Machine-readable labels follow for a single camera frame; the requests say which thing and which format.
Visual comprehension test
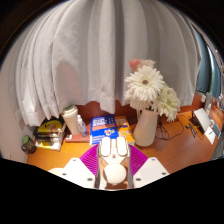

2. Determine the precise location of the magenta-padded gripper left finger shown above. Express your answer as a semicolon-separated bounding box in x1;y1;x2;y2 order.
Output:
62;143;101;189

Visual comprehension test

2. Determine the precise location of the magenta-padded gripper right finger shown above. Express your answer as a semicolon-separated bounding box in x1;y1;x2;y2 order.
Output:
127;144;170;189

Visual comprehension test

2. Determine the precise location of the white computer mouse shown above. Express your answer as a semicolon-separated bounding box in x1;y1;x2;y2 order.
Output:
99;135;129;186

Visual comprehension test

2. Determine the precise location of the red notebook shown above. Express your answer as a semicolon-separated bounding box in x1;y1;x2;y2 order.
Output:
64;132;91;144

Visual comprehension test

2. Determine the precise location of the white ceramic jug vase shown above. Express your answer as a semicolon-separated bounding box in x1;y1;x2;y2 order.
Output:
132;108;160;148

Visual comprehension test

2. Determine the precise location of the clear small spray bottle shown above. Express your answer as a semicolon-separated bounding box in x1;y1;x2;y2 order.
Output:
76;114;89;138

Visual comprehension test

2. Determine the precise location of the black spine book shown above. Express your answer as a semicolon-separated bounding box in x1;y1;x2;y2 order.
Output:
33;128;64;143

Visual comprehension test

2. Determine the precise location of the blue cover book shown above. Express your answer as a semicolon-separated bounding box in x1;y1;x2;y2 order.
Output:
89;114;120;147

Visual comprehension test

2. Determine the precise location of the cream tumbler cup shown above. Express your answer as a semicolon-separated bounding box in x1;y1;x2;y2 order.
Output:
60;104;81;136

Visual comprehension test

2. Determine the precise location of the orange cover book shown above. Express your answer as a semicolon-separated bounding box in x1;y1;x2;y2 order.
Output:
114;115;136;146

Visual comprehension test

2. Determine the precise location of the green mug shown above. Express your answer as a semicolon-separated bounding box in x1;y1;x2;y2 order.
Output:
20;134;37;155

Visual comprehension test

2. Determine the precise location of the black pen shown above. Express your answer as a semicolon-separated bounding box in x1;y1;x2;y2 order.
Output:
188;122;198;138

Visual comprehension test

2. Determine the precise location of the silver laptop on stand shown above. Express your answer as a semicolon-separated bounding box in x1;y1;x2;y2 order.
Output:
191;107;213;134

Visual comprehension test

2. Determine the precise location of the white flower bouquet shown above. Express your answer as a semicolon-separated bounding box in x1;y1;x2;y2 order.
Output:
123;58;182;123

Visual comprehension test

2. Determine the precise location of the window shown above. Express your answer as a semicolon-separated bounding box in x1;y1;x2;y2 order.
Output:
196;29;224;101

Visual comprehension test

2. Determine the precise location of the white curtain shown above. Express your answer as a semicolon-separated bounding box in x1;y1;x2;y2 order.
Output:
8;0;203;127

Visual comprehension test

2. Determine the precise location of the black cable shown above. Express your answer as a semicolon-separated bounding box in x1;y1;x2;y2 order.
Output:
155;114;194;141

